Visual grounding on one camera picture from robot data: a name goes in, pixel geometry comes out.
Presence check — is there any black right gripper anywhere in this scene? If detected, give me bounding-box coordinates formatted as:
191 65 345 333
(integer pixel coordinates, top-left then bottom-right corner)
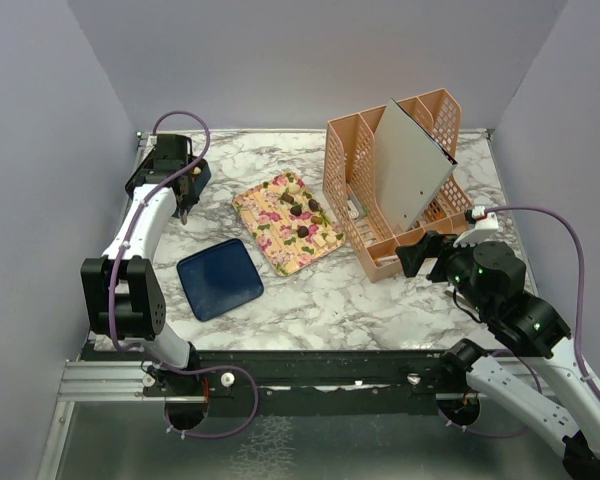
395 228 492 316

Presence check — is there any brown rectangular chocolate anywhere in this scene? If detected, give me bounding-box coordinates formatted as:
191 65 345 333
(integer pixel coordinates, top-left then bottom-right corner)
280 193 295 204

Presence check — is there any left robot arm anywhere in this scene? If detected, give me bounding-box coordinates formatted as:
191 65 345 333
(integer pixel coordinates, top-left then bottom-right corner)
80 151 209 395

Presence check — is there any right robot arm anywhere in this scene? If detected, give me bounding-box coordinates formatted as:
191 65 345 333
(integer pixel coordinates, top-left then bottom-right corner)
395 232 600 479

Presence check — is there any blue chocolate box with insert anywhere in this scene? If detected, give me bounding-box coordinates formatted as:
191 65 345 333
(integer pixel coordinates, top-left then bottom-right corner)
125 149 213 220

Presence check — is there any white rectangular chocolate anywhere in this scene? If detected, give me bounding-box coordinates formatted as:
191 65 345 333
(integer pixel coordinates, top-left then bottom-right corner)
313 235 326 248

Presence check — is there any dark oval chocolate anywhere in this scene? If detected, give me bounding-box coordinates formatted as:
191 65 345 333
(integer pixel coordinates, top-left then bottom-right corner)
308 199 320 212

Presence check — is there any glue stick with yellow cap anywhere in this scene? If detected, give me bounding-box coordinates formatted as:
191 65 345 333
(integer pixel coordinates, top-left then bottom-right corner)
374 255 399 265

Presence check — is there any stapler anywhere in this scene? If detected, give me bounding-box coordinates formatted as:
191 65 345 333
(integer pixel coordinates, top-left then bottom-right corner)
445 289 463 300

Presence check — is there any peach plastic desk organizer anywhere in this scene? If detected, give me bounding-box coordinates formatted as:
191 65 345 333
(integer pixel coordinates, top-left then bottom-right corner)
323 88 472 283

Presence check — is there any grey board in organizer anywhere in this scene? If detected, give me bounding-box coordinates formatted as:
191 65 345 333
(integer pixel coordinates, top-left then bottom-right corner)
374 99 456 234

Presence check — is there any floral serving tray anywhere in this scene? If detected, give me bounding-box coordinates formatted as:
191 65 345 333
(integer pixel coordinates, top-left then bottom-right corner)
232 172 345 277

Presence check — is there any blue box lid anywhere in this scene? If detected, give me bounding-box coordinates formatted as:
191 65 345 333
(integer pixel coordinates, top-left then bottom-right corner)
176 238 264 322

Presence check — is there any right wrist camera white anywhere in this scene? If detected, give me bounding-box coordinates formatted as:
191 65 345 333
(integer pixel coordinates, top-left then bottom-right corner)
453 206 500 248

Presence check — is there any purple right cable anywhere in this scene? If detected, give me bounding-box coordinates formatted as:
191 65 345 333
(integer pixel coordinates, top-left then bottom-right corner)
444 204 600 440

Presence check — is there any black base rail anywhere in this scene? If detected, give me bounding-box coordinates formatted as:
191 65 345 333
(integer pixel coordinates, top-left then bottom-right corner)
143 350 468 417

